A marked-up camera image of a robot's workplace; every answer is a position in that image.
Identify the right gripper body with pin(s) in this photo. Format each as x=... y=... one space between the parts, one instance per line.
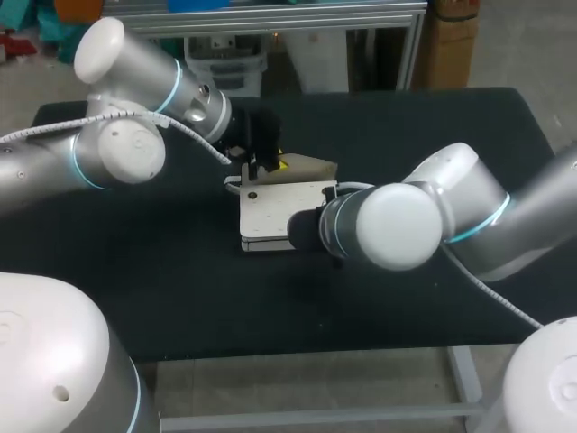
x=304 y=230

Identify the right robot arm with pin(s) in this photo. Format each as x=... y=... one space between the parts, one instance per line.
x=401 y=230

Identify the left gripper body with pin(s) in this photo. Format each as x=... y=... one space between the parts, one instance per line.
x=257 y=128

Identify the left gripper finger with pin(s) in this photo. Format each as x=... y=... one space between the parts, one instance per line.
x=253 y=168
x=276 y=163

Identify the white bag with flap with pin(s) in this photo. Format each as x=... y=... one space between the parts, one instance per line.
x=279 y=205

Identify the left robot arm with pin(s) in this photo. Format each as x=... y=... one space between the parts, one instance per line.
x=117 y=58

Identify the brown cardboard box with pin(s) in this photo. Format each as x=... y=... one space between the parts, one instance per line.
x=451 y=45

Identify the aluminium frame shelf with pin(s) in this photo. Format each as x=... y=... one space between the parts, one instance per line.
x=270 y=20

